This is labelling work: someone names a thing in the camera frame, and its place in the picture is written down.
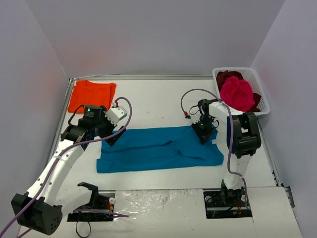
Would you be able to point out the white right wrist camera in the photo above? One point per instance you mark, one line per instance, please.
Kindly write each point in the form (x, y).
(192, 118)

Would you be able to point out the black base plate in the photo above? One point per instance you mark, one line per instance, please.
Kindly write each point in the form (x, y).
(219, 207)
(98, 201)

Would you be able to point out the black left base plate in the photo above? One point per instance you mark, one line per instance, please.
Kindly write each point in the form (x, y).
(98, 201)

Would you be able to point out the pink magenta t shirt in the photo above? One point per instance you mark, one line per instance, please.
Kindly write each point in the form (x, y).
(237, 93)

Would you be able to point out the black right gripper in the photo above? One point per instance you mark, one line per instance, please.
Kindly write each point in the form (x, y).
(202, 132)

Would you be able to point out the folded orange t shirt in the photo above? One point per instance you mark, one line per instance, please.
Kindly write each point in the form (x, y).
(88, 93)

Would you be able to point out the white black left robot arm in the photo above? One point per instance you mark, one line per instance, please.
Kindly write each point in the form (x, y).
(37, 209)

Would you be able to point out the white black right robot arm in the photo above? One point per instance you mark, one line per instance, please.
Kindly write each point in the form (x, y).
(242, 138)

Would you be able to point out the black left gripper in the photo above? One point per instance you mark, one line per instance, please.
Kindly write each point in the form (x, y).
(109, 131)

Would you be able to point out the teal blue t shirt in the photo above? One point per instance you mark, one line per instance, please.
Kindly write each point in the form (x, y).
(156, 149)

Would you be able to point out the dark maroon t shirt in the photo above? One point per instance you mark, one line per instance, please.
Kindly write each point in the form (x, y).
(220, 79)

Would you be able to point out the white front cover board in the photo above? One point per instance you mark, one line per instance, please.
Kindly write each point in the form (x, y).
(181, 214)

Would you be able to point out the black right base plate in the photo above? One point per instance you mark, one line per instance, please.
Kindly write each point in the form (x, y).
(219, 207)

